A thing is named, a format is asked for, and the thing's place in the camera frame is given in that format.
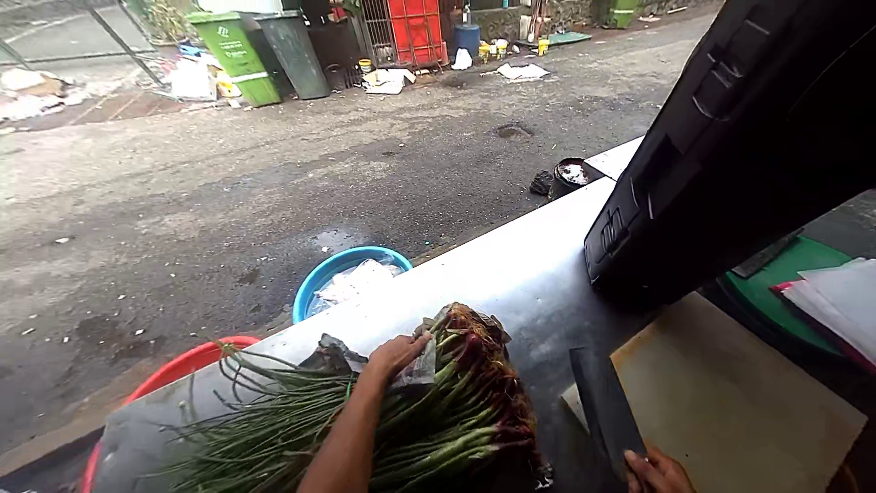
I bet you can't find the person's right hand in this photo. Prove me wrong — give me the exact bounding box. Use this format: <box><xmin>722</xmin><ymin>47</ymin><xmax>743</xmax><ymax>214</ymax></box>
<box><xmin>623</xmin><ymin>446</ymin><xmax>696</xmax><ymax>493</ymax></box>

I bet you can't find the person's left hand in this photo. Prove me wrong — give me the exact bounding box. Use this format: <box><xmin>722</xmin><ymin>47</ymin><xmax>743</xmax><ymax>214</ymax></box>
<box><xmin>368</xmin><ymin>331</ymin><xmax>433</xmax><ymax>382</ymax></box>

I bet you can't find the grey newspaper wrapping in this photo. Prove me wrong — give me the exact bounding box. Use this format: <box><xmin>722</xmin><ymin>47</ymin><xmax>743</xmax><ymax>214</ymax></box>
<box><xmin>389</xmin><ymin>331</ymin><xmax>437</xmax><ymax>388</ymax></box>

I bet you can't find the black cleaver knife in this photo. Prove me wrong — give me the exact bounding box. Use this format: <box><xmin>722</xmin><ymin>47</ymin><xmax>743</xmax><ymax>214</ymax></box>
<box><xmin>569</xmin><ymin>346</ymin><xmax>648</xmax><ymax>493</ymax></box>

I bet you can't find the person's left forearm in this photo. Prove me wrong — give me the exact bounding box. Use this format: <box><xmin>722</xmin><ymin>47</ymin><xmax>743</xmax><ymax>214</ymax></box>
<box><xmin>296</xmin><ymin>363</ymin><xmax>392</xmax><ymax>493</ymax></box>

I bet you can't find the pile of red-bulbed spring onions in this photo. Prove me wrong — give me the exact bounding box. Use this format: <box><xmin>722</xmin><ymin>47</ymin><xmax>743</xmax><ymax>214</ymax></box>
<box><xmin>152</xmin><ymin>303</ymin><xmax>554</xmax><ymax>493</ymax></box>

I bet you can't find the white plastic bag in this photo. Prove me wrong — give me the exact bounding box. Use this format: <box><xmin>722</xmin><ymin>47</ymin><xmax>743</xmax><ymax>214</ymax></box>
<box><xmin>315</xmin><ymin>258</ymin><xmax>403</xmax><ymax>310</ymax></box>

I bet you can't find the white worn cutting board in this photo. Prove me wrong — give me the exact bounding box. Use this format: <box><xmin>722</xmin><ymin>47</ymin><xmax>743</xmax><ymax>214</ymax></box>
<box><xmin>560</xmin><ymin>292</ymin><xmax>868</xmax><ymax>493</ymax></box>

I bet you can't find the blue round basin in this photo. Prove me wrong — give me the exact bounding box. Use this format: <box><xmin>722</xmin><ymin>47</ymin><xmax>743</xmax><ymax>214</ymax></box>
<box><xmin>293</xmin><ymin>246</ymin><xmax>414</xmax><ymax>325</ymax></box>

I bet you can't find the black bucket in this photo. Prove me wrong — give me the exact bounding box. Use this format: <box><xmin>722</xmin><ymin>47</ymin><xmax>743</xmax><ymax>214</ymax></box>
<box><xmin>549</xmin><ymin>157</ymin><xmax>591</xmax><ymax>201</ymax></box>

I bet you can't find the green round lid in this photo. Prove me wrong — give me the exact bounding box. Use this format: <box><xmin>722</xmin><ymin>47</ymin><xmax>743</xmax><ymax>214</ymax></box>
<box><xmin>722</xmin><ymin>236</ymin><xmax>854</xmax><ymax>357</ymax></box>

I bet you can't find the red round basin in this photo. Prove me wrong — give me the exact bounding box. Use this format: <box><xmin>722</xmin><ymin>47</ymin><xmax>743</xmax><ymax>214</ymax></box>
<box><xmin>82</xmin><ymin>335</ymin><xmax>262</xmax><ymax>493</ymax></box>

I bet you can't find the white flattened carton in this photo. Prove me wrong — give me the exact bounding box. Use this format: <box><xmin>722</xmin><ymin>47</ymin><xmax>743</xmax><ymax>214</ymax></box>
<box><xmin>362</xmin><ymin>67</ymin><xmax>417</xmax><ymax>96</ymax></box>

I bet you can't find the white flat sheet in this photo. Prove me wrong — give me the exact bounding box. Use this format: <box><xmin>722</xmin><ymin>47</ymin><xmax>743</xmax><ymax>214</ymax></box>
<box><xmin>496</xmin><ymin>63</ymin><xmax>551</xmax><ymax>82</ymax></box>

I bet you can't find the blue barrel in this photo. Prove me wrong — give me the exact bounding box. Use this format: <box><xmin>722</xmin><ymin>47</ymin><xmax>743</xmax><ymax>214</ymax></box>
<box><xmin>454</xmin><ymin>24</ymin><xmax>481</xmax><ymax>58</ymax></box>

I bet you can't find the red caged cabinet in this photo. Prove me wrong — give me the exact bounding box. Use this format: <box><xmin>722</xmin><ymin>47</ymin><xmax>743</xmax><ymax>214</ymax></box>
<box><xmin>387</xmin><ymin>0</ymin><xmax>448</xmax><ymax>68</ymax></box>

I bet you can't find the dark grey wheeled bin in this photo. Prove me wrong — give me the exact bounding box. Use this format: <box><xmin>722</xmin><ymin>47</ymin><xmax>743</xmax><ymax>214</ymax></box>
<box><xmin>256</xmin><ymin>10</ymin><xmax>331</xmax><ymax>101</ymax></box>

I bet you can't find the pile of mixed rubbish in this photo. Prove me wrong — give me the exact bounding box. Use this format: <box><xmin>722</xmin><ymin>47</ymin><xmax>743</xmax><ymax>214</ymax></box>
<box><xmin>151</xmin><ymin>44</ymin><xmax>243</xmax><ymax>105</ymax></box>

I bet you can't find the pile of white rubbish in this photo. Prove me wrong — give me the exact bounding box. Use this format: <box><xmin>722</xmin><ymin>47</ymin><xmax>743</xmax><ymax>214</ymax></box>
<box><xmin>0</xmin><ymin>67</ymin><xmax>73</xmax><ymax>126</ymax></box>

